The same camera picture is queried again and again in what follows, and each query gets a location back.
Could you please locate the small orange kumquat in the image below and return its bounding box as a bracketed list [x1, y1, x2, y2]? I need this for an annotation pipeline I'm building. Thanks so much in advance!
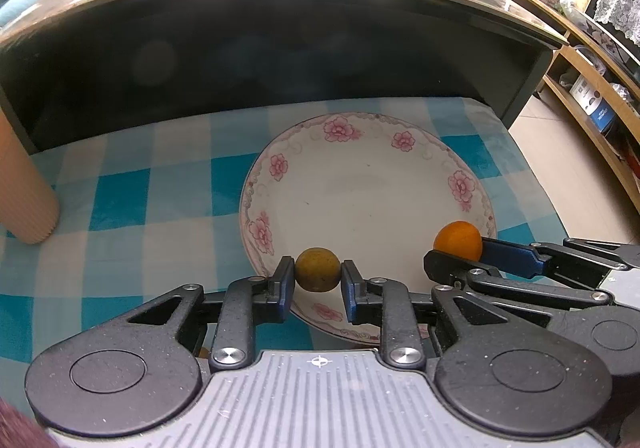
[433, 221, 484, 261]

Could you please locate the dark coffee table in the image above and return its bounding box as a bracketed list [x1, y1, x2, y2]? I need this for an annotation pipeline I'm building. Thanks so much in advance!
[0, 0, 571, 154]

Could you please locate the white cardboard box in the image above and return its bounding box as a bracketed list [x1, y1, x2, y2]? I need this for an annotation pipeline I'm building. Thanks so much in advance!
[570, 73, 601, 112]

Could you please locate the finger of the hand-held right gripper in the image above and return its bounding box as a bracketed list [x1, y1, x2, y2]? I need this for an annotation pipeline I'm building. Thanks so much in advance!
[480, 237, 640, 277]
[423, 249, 615, 312]

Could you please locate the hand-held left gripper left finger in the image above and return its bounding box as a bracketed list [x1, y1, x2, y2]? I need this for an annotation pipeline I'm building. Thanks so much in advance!
[120, 255, 296, 374]

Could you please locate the person's left forearm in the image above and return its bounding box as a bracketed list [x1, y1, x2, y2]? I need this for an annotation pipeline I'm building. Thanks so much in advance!
[0, 395, 56, 448]

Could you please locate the blue cardboard box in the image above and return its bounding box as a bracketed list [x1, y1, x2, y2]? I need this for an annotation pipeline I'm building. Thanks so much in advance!
[590, 98, 618, 131]

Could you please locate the white floral plate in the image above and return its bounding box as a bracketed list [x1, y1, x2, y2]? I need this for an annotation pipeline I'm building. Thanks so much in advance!
[239, 113, 498, 346]

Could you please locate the blue white checkered tablecloth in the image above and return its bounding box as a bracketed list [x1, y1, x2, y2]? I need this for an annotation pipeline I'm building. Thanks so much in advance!
[0, 96, 571, 379]

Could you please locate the green-yellow kumquat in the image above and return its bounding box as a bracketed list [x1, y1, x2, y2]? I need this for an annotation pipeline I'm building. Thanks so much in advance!
[294, 247, 342, 294]

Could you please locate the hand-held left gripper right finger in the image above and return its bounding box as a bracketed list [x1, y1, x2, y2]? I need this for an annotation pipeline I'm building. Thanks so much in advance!
[340, 259, 547, 371]

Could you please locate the pink ribbed cylinder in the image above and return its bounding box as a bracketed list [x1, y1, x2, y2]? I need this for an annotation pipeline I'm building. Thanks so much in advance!
[0, 111, 62, 245]

